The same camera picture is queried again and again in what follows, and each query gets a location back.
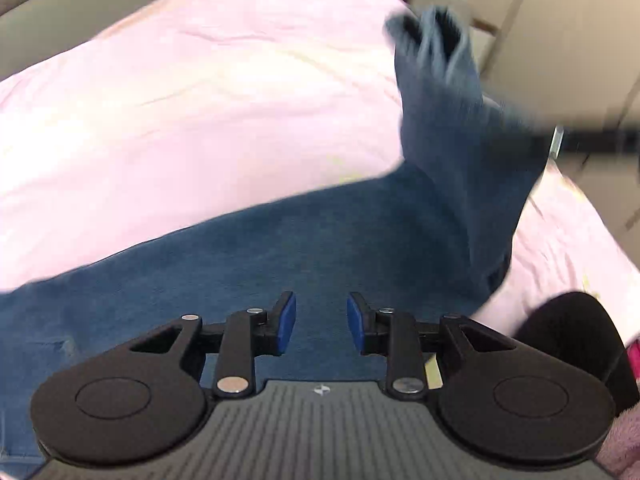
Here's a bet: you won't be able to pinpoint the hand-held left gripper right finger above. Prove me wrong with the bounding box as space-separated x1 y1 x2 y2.
346 290 518 397

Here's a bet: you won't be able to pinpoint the pink fluffy cloth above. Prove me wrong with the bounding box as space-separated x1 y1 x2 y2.
597 340 640 480

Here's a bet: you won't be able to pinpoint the blue denim pants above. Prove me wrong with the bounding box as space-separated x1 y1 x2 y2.
0 5 566 476

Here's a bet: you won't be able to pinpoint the pink floral bed blanket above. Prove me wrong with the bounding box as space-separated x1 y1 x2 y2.
0 0 635 351

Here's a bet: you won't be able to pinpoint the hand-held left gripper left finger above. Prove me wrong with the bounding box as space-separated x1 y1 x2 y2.
129 290 297 400

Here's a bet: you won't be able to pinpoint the dark cloth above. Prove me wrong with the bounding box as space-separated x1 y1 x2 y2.
512 291 640 403

